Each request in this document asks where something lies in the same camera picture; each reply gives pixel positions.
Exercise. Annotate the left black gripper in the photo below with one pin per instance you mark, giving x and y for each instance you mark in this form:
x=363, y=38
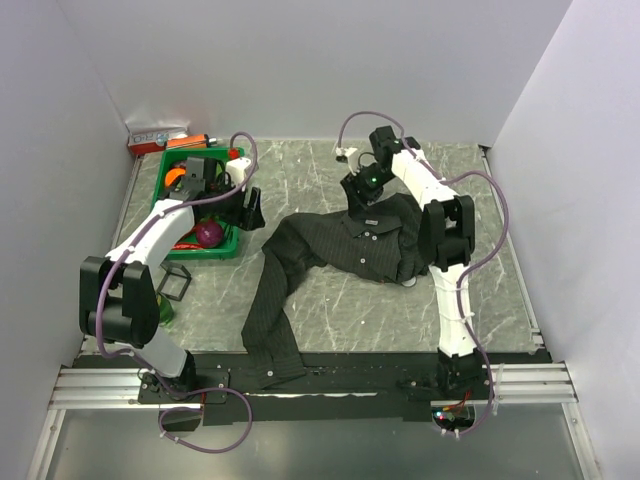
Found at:
x=249, y=218

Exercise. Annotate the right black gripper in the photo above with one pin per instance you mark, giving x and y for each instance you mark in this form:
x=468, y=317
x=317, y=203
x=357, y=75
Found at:
x=352, y=185

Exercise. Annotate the black pinstriped shirt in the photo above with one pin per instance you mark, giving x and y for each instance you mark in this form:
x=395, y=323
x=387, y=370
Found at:
x=381, y=245

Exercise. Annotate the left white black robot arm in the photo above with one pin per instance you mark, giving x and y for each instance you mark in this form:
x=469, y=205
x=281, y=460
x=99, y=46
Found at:
x=118, y=301

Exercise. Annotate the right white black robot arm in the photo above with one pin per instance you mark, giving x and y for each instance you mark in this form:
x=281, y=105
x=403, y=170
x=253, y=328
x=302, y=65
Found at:
x=446, y=242

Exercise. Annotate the purple onion toy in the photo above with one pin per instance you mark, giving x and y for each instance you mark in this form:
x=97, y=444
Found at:
x=209, y=234

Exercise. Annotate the green plastic basket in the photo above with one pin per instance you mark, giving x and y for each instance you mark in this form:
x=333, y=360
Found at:
x=177, y=158

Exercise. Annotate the red chili pepper toy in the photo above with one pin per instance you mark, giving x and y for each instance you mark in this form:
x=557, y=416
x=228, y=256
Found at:
x=187, y=246

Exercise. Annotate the orange glue tube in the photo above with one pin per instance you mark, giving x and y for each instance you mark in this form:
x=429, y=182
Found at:
x=191, y=142

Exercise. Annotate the orange fruit toy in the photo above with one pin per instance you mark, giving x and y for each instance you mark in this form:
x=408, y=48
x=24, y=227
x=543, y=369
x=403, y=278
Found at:
x=172, y=175

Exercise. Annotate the red white cardboard box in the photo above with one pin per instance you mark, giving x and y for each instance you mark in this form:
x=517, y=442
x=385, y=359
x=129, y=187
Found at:
x=151, y=141

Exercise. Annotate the green glass bottle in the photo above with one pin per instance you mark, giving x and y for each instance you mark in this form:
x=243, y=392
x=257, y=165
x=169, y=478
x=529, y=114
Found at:
x=165, y=308

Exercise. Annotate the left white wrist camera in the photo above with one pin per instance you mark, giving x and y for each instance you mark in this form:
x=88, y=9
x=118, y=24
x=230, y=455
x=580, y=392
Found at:
x=237, y=167

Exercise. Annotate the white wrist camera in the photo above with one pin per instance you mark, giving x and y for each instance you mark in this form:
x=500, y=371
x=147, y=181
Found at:
x=346, y=156
x=237, y=167

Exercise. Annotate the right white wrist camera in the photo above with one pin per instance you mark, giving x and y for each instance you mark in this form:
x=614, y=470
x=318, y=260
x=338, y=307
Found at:
x=346, y=156

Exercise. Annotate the black square frame stand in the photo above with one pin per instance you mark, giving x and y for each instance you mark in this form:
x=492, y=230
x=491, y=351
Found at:
x=175, y=281

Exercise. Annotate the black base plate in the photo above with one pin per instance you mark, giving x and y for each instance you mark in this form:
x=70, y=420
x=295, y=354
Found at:
x=336, y=386

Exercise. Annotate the aluminium rail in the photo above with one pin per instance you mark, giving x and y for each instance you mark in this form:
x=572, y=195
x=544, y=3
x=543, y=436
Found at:
x=121, y=388

